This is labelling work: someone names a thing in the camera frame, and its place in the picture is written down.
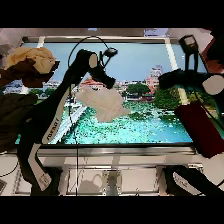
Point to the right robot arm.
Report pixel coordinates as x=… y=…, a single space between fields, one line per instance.
x=213 y=84

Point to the dark red garment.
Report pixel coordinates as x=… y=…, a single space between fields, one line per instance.
x=200 y=130

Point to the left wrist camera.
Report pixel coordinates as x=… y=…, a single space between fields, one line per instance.
x=110 y=52

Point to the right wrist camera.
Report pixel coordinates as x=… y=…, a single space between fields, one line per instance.
x=188 y=41

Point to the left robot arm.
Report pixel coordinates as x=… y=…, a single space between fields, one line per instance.
x=50 y=113

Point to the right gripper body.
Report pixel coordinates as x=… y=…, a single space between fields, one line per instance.
x=173 y=80

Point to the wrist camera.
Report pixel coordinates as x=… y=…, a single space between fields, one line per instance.
x=110 y=52
x=188 y=41

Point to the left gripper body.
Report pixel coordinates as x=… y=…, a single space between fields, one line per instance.
x=104 y=78

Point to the dark green garment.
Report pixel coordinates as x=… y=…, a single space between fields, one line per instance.
x=15 y=116

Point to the brown garment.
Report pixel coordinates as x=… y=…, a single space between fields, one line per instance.
x=23 y=76

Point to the white T-shirt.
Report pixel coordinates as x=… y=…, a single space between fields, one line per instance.
x=103 y=103

